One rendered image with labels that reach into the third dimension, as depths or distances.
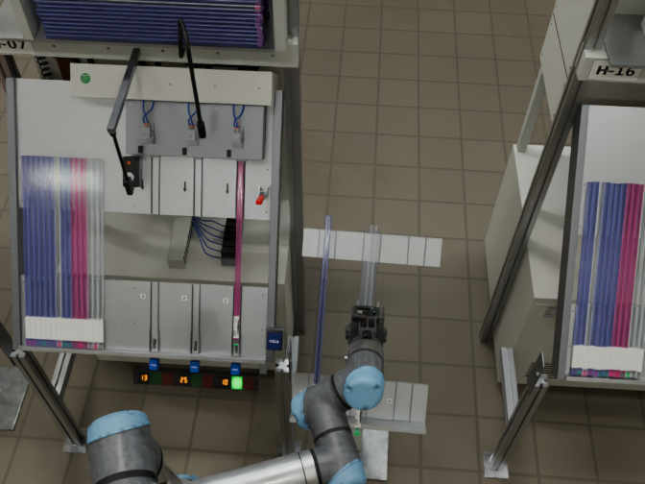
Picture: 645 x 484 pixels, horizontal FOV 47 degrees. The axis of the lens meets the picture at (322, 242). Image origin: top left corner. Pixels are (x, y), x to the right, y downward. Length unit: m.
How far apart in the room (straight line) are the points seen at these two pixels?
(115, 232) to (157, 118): 0.65
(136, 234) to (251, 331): 0.61
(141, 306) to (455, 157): 1.91
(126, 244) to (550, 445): 1.60
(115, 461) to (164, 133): 0.83
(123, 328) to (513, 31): 2.89
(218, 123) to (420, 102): 2.01
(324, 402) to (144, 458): 0.35
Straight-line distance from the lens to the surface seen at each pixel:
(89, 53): 1.93
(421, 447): 2.70
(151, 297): 2.02
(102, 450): 1.45
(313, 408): 1.46
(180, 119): 1.88
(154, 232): 2.42
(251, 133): 1.85
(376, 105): 3.70
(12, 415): 2.91
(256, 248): 2.33
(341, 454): 1.41
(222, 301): 1.98
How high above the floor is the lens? 2.48
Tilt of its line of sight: 53 degrees down
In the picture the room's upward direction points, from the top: 1 degrees clockwise
